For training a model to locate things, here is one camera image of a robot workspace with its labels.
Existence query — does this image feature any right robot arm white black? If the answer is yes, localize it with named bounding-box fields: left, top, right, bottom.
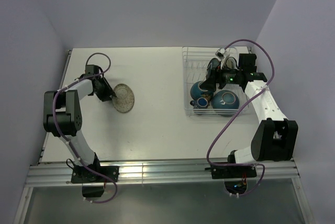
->
left=201, top=52, right=298, bottom=177

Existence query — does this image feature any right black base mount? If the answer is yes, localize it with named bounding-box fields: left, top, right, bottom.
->
left=205, top=162, right=257, bottom=180

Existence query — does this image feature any grey round plate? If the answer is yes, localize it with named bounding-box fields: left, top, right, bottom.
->
left=222, top=57, right=237, bottom=69

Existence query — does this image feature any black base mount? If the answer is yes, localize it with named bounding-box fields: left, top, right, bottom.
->
left=205, top=162, right=257, bottom=180
left=71, top=165, right=119, bottom=199

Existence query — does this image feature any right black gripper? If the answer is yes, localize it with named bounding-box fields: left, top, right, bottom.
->
left=199, top=61, right=242, bottom=92

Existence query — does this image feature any dark blue mug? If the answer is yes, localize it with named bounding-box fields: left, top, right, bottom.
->
left=190, top=97, right=208, bottom=109

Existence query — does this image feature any teal dark saucer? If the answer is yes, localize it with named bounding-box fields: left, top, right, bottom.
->
left=206, top=58, right=220, bottom=79

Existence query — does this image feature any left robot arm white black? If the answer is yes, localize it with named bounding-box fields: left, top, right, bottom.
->
left=43, top=64, right=116, bottom=183

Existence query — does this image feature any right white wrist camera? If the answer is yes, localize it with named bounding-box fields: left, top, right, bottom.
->
left=215, top=48, right=230, bottom=69

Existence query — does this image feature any blue ceramic bowl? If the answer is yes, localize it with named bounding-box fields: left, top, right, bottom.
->
left=211, top=90, right=240, bottom=110

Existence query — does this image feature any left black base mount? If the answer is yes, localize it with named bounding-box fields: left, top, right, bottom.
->
left=71, top=165, right=119, bottom=199

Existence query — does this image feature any beige interior dark bowl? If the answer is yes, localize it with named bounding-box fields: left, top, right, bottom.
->
left=190, top=81, right=214, bottom=101

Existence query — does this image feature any white wire dish rack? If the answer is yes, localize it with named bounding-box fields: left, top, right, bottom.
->
left=182, top=46, right=250, bottom=117

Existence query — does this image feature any aluminium rail frame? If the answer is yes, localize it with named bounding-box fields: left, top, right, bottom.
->
left=16, top=47, right=315, bottom=223

